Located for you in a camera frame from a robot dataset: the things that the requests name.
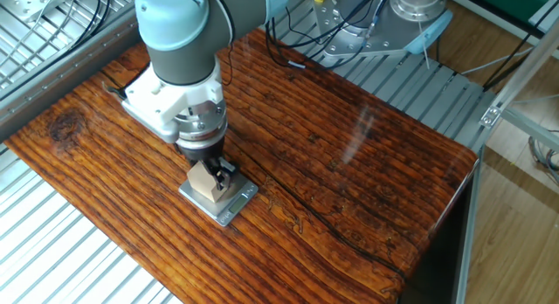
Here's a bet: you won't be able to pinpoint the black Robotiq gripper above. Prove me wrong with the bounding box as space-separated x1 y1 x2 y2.
176 135 239 193

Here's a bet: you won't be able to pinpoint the tall pale wooden block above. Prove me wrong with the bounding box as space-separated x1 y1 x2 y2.
186 160 232 204

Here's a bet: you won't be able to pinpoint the silver digital scale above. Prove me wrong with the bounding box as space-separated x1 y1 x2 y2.
177 172 259 228

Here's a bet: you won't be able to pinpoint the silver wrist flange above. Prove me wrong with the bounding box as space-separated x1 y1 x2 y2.
174 100 230 150

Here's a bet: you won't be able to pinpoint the glossy wood-grain board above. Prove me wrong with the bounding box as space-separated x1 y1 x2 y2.
3 27 480 304

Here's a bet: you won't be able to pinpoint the aluminium table leg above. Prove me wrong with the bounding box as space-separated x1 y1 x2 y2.
453 149 484 304

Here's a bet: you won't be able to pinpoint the silver perforated mounting plate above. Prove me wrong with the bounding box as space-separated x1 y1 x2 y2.
0 0 60 22

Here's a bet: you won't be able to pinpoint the black cable with grey sleeve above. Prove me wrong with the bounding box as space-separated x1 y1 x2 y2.
264 15 385 72

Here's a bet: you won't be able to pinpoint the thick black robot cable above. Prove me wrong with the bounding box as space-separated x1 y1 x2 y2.
263 0 385 69

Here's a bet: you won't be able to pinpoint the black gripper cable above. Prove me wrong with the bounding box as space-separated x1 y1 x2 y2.
208 0 237 87

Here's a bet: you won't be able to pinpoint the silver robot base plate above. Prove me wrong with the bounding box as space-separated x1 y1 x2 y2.
313 0 420 60

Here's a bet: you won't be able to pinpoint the grey aluminium table rail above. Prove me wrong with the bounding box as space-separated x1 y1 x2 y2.
0 6 141 143

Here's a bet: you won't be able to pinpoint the blue-tipped metal connector cable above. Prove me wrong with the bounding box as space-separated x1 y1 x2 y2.
362 0 392 41

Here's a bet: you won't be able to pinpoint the white cable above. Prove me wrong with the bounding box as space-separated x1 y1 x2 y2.
460 45 535 77

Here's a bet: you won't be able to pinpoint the thin black floor cable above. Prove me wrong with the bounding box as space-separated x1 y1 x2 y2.
482 6 559 92

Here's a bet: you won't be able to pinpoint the aluminium frame crossbar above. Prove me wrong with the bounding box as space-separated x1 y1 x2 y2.
501 107 559 153

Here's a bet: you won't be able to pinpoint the metal frame post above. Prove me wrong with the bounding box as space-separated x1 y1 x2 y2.
479 15 559 130

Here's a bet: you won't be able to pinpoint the coiled grey cables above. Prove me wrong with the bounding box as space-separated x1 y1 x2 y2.
527 135 559 187

